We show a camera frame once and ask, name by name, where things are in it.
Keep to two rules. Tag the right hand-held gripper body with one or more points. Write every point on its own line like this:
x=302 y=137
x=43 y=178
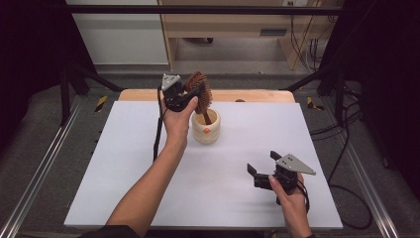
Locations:
x=285 y=178

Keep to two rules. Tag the light wooden desk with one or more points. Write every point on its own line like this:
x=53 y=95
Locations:
x=224 y=28

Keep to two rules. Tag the cream ringed holder cup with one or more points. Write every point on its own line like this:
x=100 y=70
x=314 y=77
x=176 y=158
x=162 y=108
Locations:
x=206 y=135

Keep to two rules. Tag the white power strip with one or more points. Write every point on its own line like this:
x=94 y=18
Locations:
x=297 y=3

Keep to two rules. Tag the aluminium rail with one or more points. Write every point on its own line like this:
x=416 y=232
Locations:
x=36 y=172
x=366 y=178

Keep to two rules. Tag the person's dark sleeve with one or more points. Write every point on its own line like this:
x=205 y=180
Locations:
x=109 y=232

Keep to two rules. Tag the person's right hand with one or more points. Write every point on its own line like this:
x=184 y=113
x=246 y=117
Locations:
x=294 y=203

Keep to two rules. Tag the black horizontal bar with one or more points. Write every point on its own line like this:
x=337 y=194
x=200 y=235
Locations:
x=198 y=9

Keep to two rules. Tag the wooden hairbrush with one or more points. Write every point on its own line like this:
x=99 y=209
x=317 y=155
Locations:
x=205 y=99

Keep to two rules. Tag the white cabinet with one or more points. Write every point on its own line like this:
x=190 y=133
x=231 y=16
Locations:
x=122 y=43

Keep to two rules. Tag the black metal stand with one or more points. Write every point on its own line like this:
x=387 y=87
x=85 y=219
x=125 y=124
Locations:
x=339 y=95
x=65 y=95

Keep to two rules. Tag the person's left hand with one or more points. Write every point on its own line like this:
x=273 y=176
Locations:
x=176 y=127

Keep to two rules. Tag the black curtain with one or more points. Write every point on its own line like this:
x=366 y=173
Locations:
x=33 y=49
x=379 y=66

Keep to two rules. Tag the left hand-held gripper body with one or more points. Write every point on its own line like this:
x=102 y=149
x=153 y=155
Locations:
x=173 y=97

